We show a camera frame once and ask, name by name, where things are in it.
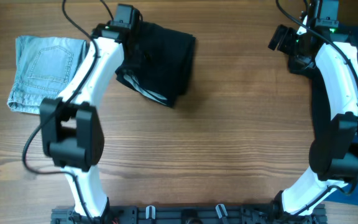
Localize black shorts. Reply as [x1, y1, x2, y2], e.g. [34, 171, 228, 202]
[116, 22, 196, 108]

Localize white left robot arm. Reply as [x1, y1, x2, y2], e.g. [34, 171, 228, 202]
[40, 22, 139, 223]

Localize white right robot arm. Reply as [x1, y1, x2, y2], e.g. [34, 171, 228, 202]
[268, 25, 358, 220]

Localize black garment in pile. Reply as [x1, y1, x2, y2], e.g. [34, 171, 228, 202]
[288, 55, 331, 139]

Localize folded light blue jeans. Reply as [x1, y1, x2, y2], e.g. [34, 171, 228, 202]
[7, 35, 88, 114]

